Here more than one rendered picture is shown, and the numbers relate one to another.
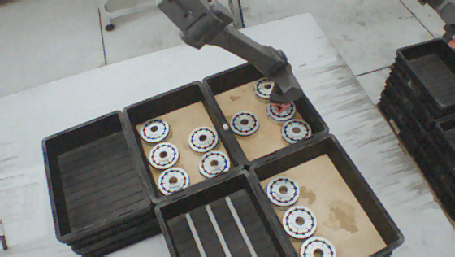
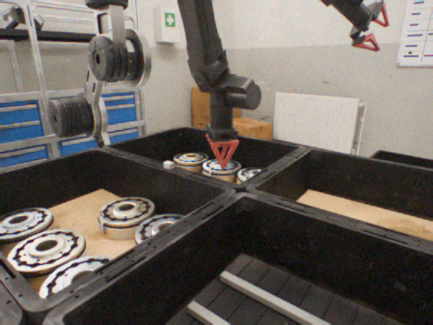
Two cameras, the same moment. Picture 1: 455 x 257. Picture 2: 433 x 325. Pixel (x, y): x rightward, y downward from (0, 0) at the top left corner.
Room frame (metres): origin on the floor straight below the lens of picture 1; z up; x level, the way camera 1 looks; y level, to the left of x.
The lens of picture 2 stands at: (0.26, 0.22, 1.11)
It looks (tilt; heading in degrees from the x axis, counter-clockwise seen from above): 20 degrees down; 324
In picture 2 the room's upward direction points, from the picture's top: straight up
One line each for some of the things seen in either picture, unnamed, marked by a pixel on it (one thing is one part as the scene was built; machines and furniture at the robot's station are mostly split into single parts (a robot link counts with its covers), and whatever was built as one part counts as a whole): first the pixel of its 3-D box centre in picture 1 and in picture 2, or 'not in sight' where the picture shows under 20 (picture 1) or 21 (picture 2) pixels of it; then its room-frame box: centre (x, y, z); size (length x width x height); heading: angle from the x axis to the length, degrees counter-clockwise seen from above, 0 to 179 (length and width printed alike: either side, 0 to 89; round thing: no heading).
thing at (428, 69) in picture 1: (427, 98); not in sight; (1.13, -1.08, 0.37); 0.40 x 0.30 x 0.45; 11
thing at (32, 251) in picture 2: (163, 154); (46, 246); (0.68, 0.22, 0.86); 0.05 x 0.05 x 0.01
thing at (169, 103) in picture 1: (182, 145); (88, 223); (0.71, 0.16, 0.87); 0.40 x 0.30 x 0.11; 17
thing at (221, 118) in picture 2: (282, 85); (221, 119); (0.82, -0.20, 0.98); 0.10 x 0.07 x 0.07; 154
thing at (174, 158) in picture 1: (163, 155); (47, 249); (0.68, 0.22, 0.86); 0.10 x 0.10 x 0.01
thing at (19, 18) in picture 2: not in sight; (24, 19); (2.90, 0.04, 1.44); 0.25 x 0.16 x 0.18; 101
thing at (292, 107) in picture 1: (281, 108); (221, 166); (0.82, -0.20, 0.86); 0.10 x 0.10 x 0.01
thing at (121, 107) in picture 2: not in sight; (101, 128); (2.74, -0.36, 0.60); 0.72 x 0.03 x 0.56; 101
